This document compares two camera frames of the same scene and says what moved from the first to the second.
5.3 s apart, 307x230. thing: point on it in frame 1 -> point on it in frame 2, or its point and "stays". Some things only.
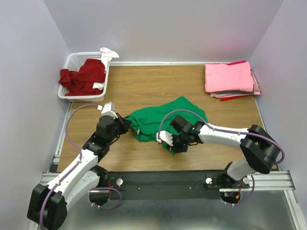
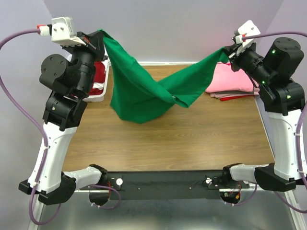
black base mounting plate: [164, 185] stays
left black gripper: [124, 123] -> [95, 43]
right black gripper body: [180, 143] -> [249, 60]
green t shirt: [145, 126] -> [138, 98]
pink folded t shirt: [234, 77] stays
